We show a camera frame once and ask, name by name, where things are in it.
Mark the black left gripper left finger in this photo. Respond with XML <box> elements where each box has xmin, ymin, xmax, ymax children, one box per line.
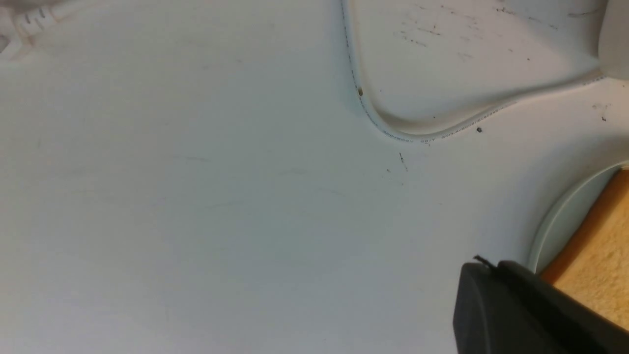
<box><xmin>453</xmin><ymin>256</ymin><xmax>566</xmax><ymax>354</ymax></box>

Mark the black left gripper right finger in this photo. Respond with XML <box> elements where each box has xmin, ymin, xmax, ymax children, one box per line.
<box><xmin>497</xmin><ymin>261</ymin><xmax>629</xmax><ymax>354</ymax></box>

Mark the toast slice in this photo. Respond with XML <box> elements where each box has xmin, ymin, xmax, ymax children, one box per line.
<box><xmin>537</xmin><ymin>169</ymin><xmax>629</xmax><ymax>329</ymax></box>

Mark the pale green round plate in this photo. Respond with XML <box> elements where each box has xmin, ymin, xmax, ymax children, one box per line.
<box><xmin>526</xmin><ymin>160</ymin><xmax>628</xmax><ymax>274</ymax></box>

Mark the white toaster power cable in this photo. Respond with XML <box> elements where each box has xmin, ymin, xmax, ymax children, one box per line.
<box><xmin>341</xmin><ymin>0</ymin><xmax>606</xmax><ymax>144</ymax></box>

